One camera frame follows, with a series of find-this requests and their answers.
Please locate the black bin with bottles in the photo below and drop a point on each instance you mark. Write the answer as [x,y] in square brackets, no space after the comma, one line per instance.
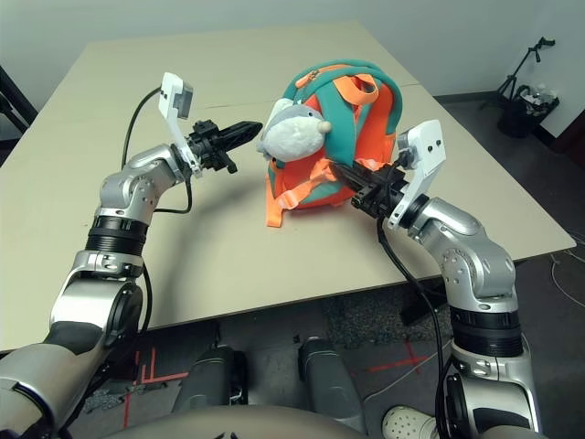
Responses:
[514,123]

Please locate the white clog shoe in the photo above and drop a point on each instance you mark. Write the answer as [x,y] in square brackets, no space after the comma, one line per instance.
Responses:
[407,425]

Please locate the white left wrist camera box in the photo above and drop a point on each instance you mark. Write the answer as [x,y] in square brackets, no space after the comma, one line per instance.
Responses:
[171,98]

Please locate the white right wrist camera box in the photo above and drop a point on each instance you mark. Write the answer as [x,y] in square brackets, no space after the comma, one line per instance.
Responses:
[427,146]

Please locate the beige robot torso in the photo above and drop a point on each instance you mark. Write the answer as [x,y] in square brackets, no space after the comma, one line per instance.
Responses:
[228,427]

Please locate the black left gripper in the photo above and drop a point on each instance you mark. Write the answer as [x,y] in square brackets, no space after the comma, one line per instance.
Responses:
[208,144]

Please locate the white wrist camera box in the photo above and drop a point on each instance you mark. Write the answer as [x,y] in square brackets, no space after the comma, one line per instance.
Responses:
[171,98]
[427,146]

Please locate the grey robot leg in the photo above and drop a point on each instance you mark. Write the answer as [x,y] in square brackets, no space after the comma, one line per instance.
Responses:
[329,384]
[210,379]

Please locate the grey white plush shark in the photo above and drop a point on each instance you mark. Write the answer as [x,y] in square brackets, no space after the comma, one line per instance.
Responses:
[292,137]

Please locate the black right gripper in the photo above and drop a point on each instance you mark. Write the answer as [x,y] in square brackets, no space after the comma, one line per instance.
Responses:
[381,192]

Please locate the black tripod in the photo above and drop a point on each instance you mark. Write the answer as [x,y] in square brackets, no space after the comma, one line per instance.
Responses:
[509,84]

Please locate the grey robot left leg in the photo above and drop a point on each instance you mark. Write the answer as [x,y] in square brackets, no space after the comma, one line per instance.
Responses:
[210,379]

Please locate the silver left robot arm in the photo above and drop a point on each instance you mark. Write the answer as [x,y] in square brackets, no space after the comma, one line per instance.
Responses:
[132,183]

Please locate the black framed side table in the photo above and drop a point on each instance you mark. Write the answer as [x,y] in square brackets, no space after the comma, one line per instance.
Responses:
[18,103]

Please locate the teal orange backpack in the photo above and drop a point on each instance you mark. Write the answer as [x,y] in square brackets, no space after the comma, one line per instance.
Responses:
[375,137]

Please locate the grey robot right leg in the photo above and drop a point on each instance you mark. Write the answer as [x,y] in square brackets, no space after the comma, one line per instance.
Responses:
[329,384]

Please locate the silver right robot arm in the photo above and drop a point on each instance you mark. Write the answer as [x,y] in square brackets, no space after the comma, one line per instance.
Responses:
[475,260]

